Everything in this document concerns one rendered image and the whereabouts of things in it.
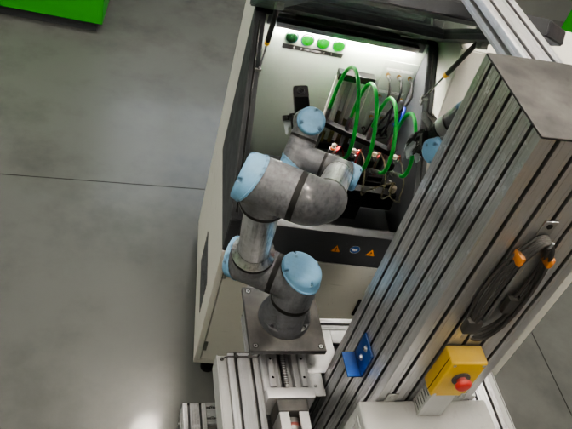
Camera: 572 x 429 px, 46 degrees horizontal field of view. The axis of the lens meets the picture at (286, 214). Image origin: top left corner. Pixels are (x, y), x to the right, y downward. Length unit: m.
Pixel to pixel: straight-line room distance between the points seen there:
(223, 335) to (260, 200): 1.46
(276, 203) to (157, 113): 2.94
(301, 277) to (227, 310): 0.96
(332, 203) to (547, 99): 0.49
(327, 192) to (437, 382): 0.48
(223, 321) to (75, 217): 1.16
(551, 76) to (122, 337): 2.28
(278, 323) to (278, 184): 0.58
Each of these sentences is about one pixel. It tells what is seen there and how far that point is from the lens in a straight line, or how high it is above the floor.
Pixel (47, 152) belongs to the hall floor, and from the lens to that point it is 3.95.
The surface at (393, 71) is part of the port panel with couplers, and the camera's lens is 2.66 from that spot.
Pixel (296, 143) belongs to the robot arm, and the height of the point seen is 1.48.
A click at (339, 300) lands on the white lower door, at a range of 2.70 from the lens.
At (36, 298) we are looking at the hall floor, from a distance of 3.25.
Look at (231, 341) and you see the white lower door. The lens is 2.88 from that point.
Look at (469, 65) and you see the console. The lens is 2.49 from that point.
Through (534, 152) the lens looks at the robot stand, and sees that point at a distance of 1.16.
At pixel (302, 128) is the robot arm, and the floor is 1.53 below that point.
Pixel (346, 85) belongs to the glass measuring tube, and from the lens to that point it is 2.63.
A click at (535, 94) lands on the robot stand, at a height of 2.03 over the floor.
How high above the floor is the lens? 2.56
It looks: 42 degrees down
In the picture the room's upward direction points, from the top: 19 degrees clockwise
